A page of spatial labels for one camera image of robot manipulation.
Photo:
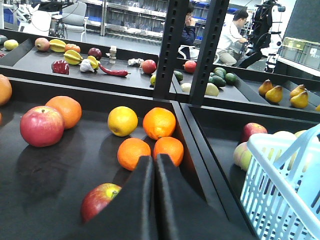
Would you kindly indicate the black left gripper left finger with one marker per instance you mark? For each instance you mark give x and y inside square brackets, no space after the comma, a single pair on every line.
[131,214]

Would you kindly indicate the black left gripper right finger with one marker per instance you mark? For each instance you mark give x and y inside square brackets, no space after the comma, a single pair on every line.
[183,214]

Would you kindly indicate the light blue plastic basket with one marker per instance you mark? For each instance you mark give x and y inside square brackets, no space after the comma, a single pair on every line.
[281,191]

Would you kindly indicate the dark red apple upper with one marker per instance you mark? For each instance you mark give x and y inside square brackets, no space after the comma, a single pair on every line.
[97,199]

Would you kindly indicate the small orange lower left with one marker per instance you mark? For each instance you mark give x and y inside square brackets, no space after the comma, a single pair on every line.
[130,151]

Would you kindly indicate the small orange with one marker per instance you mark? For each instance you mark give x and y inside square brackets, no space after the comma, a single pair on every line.
[170,146]
[130,151]

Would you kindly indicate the small orange lower right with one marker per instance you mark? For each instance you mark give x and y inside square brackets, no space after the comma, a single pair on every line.
[170,146]

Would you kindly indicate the pink peach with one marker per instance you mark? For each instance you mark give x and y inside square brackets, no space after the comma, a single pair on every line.
[242,156]

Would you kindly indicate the yellow orange right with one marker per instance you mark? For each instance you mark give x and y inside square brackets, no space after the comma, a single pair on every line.
[122,121]

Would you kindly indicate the large orange far right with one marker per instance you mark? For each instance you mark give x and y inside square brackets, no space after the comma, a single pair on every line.
[158,123]

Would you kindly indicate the red apple beside peaches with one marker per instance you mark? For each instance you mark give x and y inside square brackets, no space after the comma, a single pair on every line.
[250,129]

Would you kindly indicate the black wood-panel fruit stand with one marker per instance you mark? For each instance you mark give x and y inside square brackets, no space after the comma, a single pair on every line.
[42,188]

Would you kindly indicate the orange behind centre apple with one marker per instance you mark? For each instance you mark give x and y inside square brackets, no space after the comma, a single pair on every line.
[68,107]

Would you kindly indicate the pink-red apple centre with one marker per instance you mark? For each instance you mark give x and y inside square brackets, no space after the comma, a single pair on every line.
[42,126]

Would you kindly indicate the red chili pepper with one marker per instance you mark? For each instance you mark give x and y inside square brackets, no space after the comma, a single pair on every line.
[117,73]

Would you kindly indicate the red apple rear tray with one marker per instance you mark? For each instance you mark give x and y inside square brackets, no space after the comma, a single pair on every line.
[149,66]

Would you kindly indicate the yellow starfruit right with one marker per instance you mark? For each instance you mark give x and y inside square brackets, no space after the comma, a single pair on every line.
[93,62]

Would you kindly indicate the yellow starfruit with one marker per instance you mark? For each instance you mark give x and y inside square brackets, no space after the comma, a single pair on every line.
[93,62]
[72,57]

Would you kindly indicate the white garlic bulb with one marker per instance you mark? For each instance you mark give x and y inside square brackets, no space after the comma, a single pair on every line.
[85,66]

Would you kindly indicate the red bell pepper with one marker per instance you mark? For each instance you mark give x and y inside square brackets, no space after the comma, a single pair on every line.
[60,67]

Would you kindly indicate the dark purple onion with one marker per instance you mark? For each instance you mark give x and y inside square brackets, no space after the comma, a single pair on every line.
[95,52]

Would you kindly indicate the yellow starfruit left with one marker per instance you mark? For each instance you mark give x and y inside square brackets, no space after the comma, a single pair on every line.
[72,57]

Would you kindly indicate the black perforated upright post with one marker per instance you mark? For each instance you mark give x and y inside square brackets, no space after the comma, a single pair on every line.
[173,27]

